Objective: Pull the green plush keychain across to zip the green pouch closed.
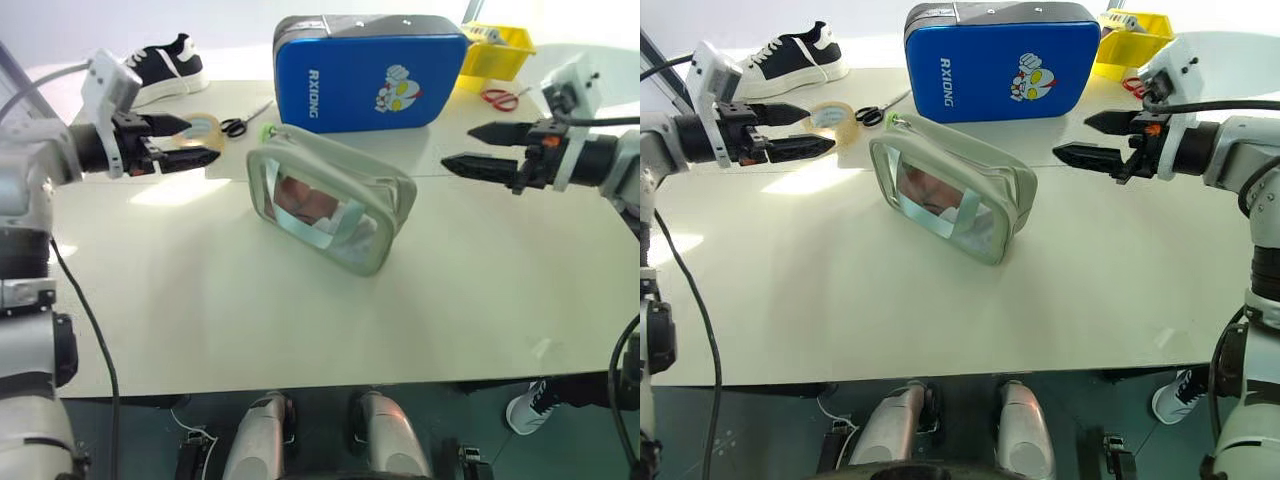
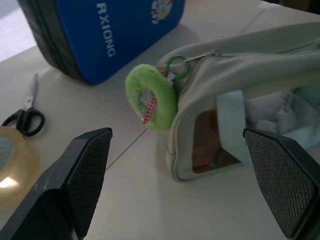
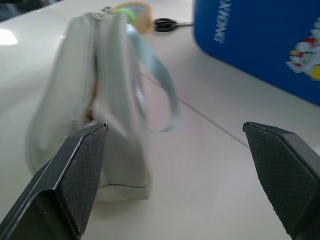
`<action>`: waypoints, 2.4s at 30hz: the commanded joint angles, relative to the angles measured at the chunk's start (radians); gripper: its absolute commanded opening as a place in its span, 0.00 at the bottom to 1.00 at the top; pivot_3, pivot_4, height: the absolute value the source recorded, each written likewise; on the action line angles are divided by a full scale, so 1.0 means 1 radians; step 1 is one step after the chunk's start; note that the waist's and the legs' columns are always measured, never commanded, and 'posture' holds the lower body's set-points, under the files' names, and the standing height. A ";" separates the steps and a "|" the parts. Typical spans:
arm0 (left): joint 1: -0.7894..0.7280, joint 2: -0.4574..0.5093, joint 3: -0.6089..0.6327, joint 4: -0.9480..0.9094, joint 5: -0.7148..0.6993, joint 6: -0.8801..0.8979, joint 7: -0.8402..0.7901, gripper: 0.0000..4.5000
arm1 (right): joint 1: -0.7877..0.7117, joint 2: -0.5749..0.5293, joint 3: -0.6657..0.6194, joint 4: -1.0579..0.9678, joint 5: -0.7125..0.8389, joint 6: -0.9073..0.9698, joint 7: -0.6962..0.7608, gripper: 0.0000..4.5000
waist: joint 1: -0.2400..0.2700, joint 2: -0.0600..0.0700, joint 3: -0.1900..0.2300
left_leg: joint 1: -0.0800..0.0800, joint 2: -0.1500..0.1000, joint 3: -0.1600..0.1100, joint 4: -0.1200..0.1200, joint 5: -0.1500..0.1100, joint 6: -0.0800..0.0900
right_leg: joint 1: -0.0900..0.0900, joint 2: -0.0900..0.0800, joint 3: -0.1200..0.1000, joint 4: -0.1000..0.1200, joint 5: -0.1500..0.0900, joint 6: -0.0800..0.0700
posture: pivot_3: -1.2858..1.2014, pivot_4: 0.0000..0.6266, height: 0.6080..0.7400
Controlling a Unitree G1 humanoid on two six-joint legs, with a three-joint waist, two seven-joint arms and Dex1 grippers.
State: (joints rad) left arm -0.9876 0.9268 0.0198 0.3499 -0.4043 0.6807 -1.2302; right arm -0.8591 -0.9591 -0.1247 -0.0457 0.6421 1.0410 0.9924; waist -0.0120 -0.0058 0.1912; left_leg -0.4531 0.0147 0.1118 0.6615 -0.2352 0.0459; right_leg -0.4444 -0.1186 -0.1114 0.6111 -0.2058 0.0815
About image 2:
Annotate green plastic ring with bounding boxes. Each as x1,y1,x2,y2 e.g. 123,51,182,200
166,55,192,79

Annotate clear adhesive tape roll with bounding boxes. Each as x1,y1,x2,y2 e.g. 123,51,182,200
0,125,41,206

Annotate green plush ring charm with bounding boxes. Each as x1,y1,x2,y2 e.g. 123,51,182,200
124,64,179,132

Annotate blue hard pencil case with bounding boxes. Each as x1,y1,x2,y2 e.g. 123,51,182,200
16,0,185,86

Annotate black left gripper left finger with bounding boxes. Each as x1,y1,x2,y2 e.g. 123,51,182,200
0,127,113,240

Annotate black-handled scissors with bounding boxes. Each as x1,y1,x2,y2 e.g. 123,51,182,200
1,72,46,137

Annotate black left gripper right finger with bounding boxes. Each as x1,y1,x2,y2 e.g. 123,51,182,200
242,127,320,240

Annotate pale green pencil pouch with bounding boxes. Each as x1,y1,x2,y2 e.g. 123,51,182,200
154,21,320,183

